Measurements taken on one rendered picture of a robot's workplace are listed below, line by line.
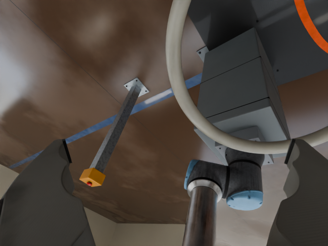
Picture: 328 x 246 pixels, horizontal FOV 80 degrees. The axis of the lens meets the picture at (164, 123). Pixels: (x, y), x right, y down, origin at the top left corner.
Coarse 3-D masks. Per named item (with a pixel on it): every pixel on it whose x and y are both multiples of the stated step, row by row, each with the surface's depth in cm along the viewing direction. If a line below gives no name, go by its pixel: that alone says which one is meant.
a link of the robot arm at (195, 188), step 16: (192, 160) 94; (192, 176) 88; (208, 176) 84; (224, 176) 86; (192, 192) 83; (208, 192) 80; (192, 208) 74; (208, 208) 73; (192, 224) 68; (208, 224) 68; (192, 240) 63; (208, 240) 63
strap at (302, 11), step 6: (294, 0) 124; (300, 0) 124; (300, 6) 126; (300, 12) 128; (306, 12) 127; (300, 18) 130; (306, 18) 130; (306, 24) 132; (312, 24) 131; (312, 30) 134; (312, 36) 137; (318, 36) 136; (318, 42) 139; (324, 42) 138; (324, 48) 141
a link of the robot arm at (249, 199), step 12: (228, 168) 90; (240, 168) 90; (252, 168) 89; (228, 180) 86; (240, 180) 85; (252, 180) 85; (228, 192) 85; (240, 192) 82; (252, 192) 81; (228, 204) 87; (240, 204) 85; (252, 204) 83
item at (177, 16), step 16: (176, 0) 33; (176, 16) 34; (176, 32) 35; (176, 48) 37; (176, 64) 38; (176, 80) 40; (176, 96) 42; (192, 112) 43; (208, 128) 45; (224, 144) 47; (240, 144) 47; (256, 144) 47; (272, 144) 47; (288, 144) 47
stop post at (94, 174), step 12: (132, 84) 205; (132, 96) 193; (120, 108) 186; (132, 108) 189; (120, 120) 172; (108, 132) 166; (120, 132) 168; (108, 144) 155; (96, 156) 150; (108, 156) 152; (96, 168) 141; (84, 180) 138; (96, 180) 136
